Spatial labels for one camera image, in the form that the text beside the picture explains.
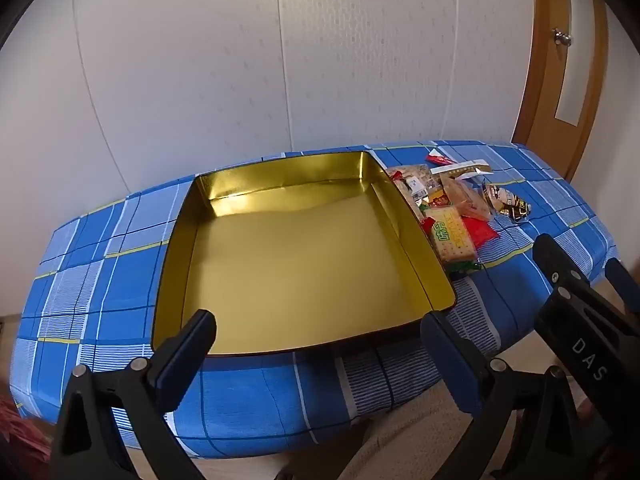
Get green cracker packet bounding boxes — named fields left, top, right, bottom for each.
left=424, top=206, right=481, bottom=273

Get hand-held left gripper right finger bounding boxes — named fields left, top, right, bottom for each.
left=420, top=310, right=616, bottom=480

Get clear packet of nuts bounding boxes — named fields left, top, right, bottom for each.
left=389, top=164, right=441, bottom=206

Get blue plaid cloth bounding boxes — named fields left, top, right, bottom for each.
left=10, top=140, right=621, bottom=461

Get sesame bar packet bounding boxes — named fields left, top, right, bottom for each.
left=442, top=176, right=494, bottom=222

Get red patterned candy packet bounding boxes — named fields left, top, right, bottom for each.
left=417, top=192, right=451, bottom=211

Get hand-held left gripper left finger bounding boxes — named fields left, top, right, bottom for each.
left=48, top=309, right=218, bottom=480

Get wooden door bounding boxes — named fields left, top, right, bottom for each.
left=510, top=0, right=612, bottom=182

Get pink fluffy cloth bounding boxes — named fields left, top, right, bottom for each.
left=0, top=395, right=53, bottom=480

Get white and gold bar packet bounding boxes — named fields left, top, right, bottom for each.
left=432, top=160, right=493, bottom=181

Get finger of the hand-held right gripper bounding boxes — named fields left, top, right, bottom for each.
left=604, top=257, right=640, bottom=311
left=531, top=233, right=601, bottom=311

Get black and gold candy packet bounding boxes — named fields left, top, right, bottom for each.
left=482, top=182, right=532, bottom=222

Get plain red snack packet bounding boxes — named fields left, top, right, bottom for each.
left=460, top=215, right=500, bottom=251

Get gold tin box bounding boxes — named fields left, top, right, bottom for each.
left=150, top=150, right=457, bottom=358

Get person's beige trousers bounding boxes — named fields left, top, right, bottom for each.
left=190, top=390, right=481, bottom=480

